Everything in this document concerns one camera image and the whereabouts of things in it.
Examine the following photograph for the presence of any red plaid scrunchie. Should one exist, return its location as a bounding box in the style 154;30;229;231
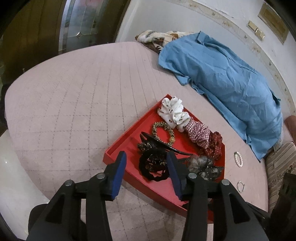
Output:
185;118;211;149

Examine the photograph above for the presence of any striped beige pillow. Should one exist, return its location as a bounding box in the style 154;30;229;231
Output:
265;142;296;213

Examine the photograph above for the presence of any framed wall picture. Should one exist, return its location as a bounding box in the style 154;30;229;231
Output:
258;3;289;44

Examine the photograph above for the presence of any white cherry print scrunchie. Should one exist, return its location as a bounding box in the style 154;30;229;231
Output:
157;96;190;133

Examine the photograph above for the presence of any leopard print scrunchie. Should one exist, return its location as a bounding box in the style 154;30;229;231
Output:
151;121;176;147

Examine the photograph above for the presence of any dark red polka-dot scrunchie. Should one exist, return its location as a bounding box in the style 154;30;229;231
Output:
200;132;223;161

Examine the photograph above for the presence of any white pearl bracelet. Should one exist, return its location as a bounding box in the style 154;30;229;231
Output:
233;151;244;168

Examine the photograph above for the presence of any pink brown bolster pillow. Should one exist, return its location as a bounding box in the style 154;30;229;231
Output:
285;115;296;143

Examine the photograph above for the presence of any gold wall switch plate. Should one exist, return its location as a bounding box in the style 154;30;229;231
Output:
247;20;265;41

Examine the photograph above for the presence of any blue bed sheet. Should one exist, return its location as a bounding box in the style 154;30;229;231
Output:
159;32;283;160

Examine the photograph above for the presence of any black wavy hair tie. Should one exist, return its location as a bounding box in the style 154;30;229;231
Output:
138;148;172;182

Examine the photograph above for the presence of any wooden glass panel door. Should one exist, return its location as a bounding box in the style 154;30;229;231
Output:
1;1;130;82

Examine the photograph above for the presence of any pink quilted mattress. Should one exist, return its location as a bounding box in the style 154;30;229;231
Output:
4;41;270;241

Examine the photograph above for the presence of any black claw hair clip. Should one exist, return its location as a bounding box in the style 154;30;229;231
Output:
140;132;193;156

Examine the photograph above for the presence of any floral patterned blanket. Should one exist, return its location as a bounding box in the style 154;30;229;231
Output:
135;30;195;54

